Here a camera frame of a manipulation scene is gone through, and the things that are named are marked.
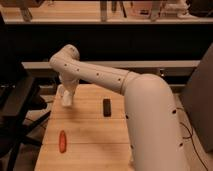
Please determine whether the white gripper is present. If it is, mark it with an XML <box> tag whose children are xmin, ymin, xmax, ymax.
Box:
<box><xmin>59</xmin><ymin>76</ymin><xmax>79</xmax><ymax>96</ymax></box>

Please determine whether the white sponge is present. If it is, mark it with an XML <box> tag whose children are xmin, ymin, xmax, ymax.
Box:
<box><xmin>62</xmin><ymin>91</ymin><xmax>73</xmax><ymax>106</ymax></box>

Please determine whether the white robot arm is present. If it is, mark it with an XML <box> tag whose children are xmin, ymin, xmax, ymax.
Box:
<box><xmin>50</xmin><ymin>44</ymin><xmax>190</xmax><ymax>171</ymax></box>

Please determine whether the black rectangular block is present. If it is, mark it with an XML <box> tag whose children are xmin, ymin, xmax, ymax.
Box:
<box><xmin>103</xmin><ymin>99</ymin><xmax>111</xmax><ymax>117</ymax></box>

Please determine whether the black chair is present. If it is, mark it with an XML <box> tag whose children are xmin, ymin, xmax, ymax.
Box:
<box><xmin>0</xmin><ymin>60</ymin><xmax>50</xmax><ymax>171</ymax></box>

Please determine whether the orange carrot toy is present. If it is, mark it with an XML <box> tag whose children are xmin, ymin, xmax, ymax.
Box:
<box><xmin>59</xmin><ymin>130</ymin><xmax>67</xmax><ymax>153</ymax></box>

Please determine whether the grey shelf rail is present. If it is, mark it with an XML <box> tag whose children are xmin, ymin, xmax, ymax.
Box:
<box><xmin>23</xmin><ymin>60</ymin><xmax>199</xmax><ymax>78</ymax></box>

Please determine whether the black cable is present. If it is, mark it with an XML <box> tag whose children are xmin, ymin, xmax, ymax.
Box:
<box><xmin>178</xmin><ymin>106</ymin><xmax>209</xmax><ymax>171</ymax></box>

